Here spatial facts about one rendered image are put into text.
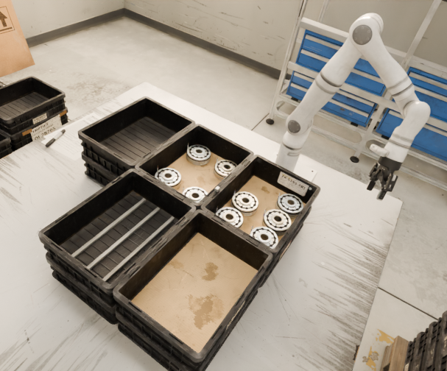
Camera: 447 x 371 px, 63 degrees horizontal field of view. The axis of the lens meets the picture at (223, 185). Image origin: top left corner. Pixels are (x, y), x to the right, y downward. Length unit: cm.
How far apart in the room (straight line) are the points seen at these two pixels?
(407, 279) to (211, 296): 172
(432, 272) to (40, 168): 240
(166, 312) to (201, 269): 18
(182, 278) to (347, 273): 67
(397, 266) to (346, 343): 137
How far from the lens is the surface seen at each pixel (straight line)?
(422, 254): 286
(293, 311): 135
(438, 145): 318
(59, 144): 186
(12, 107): 255
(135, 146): 161
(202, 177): 148
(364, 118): 316
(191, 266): 120
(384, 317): 241
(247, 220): 136
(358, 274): 154
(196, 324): 111
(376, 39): 129
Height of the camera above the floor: 184
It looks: 44 degrees down
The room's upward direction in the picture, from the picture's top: 12 degrees clockwise
